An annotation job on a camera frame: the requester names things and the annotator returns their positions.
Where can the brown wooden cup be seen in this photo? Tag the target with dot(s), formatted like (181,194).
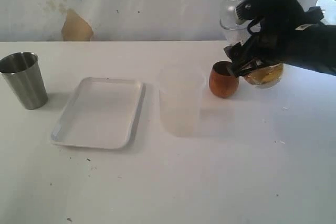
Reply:
(221,83)

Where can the gold and brown chocolates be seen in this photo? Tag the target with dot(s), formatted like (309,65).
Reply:
(265,77)

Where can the stainless steel cup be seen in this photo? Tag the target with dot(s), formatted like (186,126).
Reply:
(22,73)

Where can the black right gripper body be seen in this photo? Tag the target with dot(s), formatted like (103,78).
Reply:
(283,37)

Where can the white rectangular tray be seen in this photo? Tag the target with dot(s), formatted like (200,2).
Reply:
(99,114)

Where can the translucent plastic container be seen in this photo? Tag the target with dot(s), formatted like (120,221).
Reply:
(180,97)

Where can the clear glass with coins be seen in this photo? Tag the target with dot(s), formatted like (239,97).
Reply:
(235,36)

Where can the clear plastic dome lid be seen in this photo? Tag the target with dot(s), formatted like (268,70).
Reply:
(236,3)

